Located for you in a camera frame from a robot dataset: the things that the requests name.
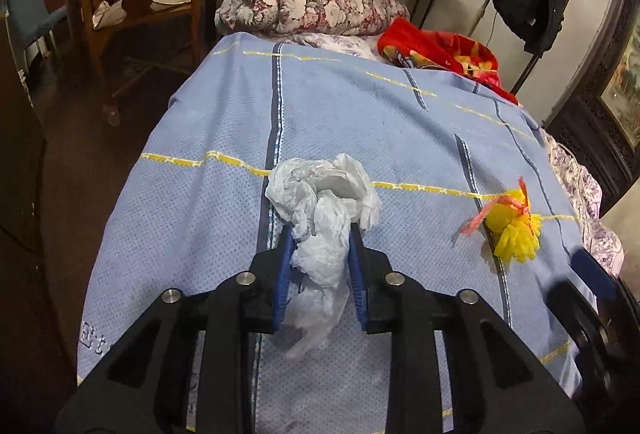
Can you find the dark framed painting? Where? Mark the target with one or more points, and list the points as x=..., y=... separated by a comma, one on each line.
x=625, y=79

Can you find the blue chair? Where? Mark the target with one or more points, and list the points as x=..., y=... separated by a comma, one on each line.
x=30, y=14

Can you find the yellow plastic bag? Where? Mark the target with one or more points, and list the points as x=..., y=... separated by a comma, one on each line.
x=515, y=229

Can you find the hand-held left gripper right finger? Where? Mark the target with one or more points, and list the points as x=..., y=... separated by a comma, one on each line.
x=359, y=284

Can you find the light blue striped blanket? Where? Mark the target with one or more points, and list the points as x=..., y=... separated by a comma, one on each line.
x=350, y=124

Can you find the purple floral quilt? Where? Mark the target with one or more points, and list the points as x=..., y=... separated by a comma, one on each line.
x=575, y=179

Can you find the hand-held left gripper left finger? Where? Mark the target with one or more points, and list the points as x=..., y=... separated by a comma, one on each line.
x=282, y=274

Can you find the red patterned blanket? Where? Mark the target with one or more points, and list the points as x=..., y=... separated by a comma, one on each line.
x=435, y=49

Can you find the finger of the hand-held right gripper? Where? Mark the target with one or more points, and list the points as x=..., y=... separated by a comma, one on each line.
x=595, y=276

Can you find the white plastic bag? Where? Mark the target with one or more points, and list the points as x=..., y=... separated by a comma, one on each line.
x=320, y=204

